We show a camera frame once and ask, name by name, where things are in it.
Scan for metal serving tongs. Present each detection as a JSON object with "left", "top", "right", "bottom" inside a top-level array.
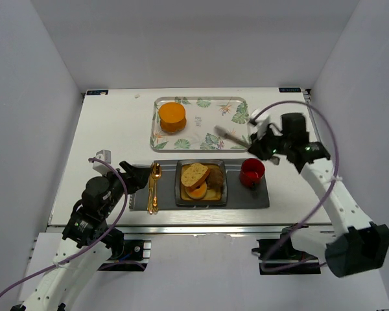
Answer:
[{"left": 214, "top": 125, "right": 281, "bottom": 165}]

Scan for bread slice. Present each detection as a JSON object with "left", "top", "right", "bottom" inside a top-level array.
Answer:
[{"left": 180, "top": 163, "right": 210, "bottom": 188}]

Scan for glazed bagel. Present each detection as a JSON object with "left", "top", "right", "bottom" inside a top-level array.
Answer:
[{"left": 185, "top": 181, "right": 207, "bottom": 200}]

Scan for brown croissant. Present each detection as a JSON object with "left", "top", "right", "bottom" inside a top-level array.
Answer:
[{"left": 206, "top": 168, "right": 224, "bottom": 190}]

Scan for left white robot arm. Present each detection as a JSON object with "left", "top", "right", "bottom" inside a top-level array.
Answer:
[{"left": 12, "top": 158, "right": 150, "bottom": 310}]

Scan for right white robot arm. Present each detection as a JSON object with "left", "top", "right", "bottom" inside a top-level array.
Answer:
[{"left": 248, "top": 113, "right": 389, "bottom": 277}]

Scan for gold knife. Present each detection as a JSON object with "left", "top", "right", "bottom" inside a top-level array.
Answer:
[{"left": 147, "top": 163, "right": 156, "bottom": 214}]

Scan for gold spoon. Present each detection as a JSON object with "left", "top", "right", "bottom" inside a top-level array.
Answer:
[{"left": 152, "top": 163, "right": 162, "bottom": 214}]

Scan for red cup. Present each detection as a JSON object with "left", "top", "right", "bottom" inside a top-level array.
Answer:
[{"left": 239, "top": 158, "right": 265, "bottom": 189}]

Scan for right blue corner label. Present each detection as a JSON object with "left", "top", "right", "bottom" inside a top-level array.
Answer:
[{"left": 278, "top": 87, "right": 301, "bottom": 93}]

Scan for blue corner label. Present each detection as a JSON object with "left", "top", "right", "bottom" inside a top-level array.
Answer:
[
  {"left": 278, "top": 87, "right": 301, "bottom": 93},
  {"left": 86, "top": 90, "right": 108, "bottom": 96}
]

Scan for grey placemat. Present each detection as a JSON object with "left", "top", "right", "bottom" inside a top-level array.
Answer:
[{"left": 128, "top": 158, "right": 270, "bottom": 212}]

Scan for floral serving tray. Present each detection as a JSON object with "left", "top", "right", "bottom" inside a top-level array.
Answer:
[{"left": 150, "top": 97, "right": 251, "bottom": 152}]

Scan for orange round cake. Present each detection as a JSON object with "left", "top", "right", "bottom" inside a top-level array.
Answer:
[{"left": 159, "top": 102, "right": 187, "bottom": 133}]

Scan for square brown plate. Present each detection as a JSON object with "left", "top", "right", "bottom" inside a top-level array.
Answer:
[{"left": 175, "top": 159, "right": 228, "bottom": 208}]

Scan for left blue corner label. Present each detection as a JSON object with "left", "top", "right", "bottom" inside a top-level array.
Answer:
[{"left": 86, "top": 90, "right": 108, "bottom": 96}]

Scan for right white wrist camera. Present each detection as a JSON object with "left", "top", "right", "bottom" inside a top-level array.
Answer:
[{"left": 248, "top": 109, "right": 271, "bottom": 139}]

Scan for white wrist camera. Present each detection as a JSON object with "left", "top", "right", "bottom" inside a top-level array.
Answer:
[
  {"left": 248, "top": 109, "right": 271, "bottom": 139},
  {"left": 93, "top": 150, "right": 111, "bottom": 176}
]

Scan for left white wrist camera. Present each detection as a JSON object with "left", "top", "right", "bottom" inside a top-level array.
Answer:
[{"left": 93, "top": 150, "right": 111, "bottom": 176}]

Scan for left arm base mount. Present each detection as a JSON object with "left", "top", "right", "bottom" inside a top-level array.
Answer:
[{"left": 99, "top": 235, "right": 152, "bottom": 272}]

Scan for aluminium table rail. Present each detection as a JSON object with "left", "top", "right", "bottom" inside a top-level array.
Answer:
[{"left": 45, "top": 224, "right": 335, "bottom": 236}]

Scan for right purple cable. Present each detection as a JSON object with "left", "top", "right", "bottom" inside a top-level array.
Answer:
[{"left": 248, "top": 100, "right": 340, "bottom": 271}]

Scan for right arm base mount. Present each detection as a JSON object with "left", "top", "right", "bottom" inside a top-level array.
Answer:
[{"left": 251, "top": 224, "right": 326, "bottom": 275}]

